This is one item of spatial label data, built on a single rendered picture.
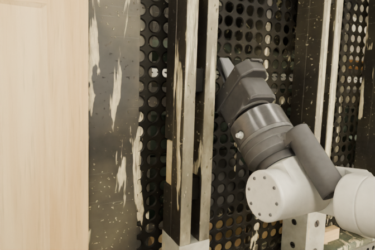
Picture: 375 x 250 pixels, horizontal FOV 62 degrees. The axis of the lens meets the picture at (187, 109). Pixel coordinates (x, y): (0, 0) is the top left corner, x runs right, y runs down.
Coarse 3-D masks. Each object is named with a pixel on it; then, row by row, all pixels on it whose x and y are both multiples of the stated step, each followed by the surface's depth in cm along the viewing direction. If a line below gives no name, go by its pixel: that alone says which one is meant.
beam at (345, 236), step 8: (344, 232) 87; (352, 232) 87; (336, 240) 83; (344, 240) 83; (352, 240) 83; (360, 240) 83; (368, 240) 85; (328, 248) 78; (336, 248) 79; (344, 248) 80; (352, 248) 81
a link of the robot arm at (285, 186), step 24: (264, 144) 43; (288, 144) 42; (312, 144) 40; (264, 168) 44; (288, 168) 41; (312, 168) 39; (264, 192) 40; (288, 192) 38; (312, 192) 40; (264, 216) 40; (288, 216) 39
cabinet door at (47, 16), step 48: (0, 0) 42; (48, 0) 44; (0, 48) 42; (48, 48) 45; (0, 96) 43; (48, 96) 46; (0, 144) 44; (48, 144) 46; (0, 192) 44; (48, 192) 47; (0, 240) 45; (48, 240) 48
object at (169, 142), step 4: (168, 140) 57; (168, 144) 57; (168, 148) 57; (168, 152) 57; (168, 156) 57; (168, 160) 57; (168, 164) 57; (168, 168) 57; (168, 172) 57; (168, 176) 57; (168, 180) 57
